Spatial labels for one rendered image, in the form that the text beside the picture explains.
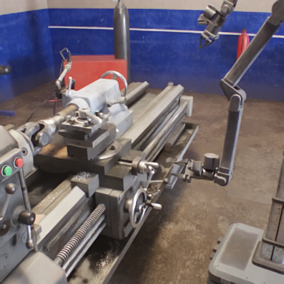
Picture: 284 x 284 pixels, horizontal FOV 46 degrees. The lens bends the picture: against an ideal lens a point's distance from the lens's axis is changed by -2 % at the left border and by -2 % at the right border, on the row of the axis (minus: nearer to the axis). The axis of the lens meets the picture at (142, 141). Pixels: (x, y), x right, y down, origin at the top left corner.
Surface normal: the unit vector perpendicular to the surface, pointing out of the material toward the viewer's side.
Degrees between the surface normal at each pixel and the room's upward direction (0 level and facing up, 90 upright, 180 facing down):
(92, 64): 90
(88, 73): 90
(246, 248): 0
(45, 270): 32
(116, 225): 90
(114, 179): 90
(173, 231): 0
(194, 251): 0
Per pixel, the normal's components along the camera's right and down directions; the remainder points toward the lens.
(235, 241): -0.01, -0.90
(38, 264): 0.49, -0.69
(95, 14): -0.36, 0.40
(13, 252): 0.93, 0.14
